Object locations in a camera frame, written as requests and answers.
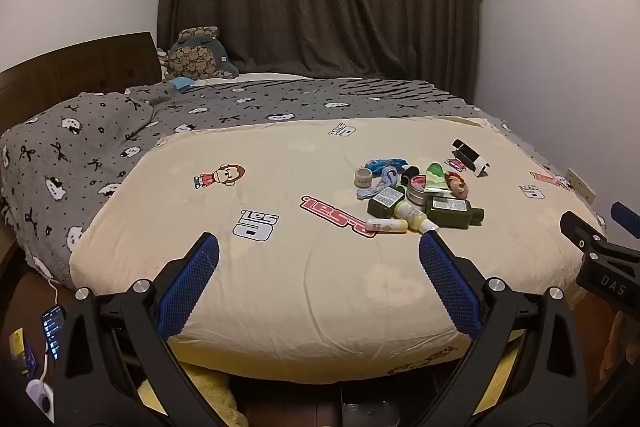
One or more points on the yellow and purple packet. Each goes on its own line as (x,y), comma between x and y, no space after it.
(20,349)

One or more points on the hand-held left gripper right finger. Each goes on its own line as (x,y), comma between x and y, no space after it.
(447,287)

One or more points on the white charger plug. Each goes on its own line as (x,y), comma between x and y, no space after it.
(40,399)

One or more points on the round metal tin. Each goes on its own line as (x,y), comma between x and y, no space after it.
(416,193)

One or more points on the blue snack packet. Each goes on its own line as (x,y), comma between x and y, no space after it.
(382,164)

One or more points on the small black cylinder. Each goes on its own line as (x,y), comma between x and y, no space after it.
(411,173)

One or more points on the blue and white lace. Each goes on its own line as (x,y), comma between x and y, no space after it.
(371,192)

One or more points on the brown patterned plush toy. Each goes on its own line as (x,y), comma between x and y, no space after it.
(197,54)

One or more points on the small beige tape roll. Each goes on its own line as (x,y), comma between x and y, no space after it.
(363,178)

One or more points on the dark green bottle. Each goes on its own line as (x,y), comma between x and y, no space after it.
(450,212)
(385,203)

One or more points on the small white tube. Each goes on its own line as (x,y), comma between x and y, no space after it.
(385,225)

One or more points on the beige wall socket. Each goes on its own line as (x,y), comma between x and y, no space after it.
(581,187)

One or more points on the small orange toy figure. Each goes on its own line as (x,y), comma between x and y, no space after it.
(457,184)

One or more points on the grey printed blanket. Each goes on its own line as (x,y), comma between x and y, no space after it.
(75,142)

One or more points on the black and white box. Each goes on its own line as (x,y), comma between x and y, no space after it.
(470,154)

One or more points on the green and white tube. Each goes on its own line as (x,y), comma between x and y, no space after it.
(435,174)

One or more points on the yellow fluffy cloth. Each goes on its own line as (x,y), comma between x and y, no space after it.
(210,397)

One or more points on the white bedding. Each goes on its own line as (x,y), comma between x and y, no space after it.
(270,77)

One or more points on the black smartphone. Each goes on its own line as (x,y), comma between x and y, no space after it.
(53,332)

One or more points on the small blue cloth item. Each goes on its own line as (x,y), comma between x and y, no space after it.
(179,83)

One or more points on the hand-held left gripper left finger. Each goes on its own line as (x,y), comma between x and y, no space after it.
(190,287)

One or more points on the white and yellow bottle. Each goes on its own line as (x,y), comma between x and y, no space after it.
(410,213)

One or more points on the cream printed blanket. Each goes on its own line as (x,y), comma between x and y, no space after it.
(300,282)

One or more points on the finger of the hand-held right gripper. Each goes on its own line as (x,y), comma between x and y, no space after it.
(627,218)
(582,232)

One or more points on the brown wooden headboard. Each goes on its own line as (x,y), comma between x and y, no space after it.
(75,67)

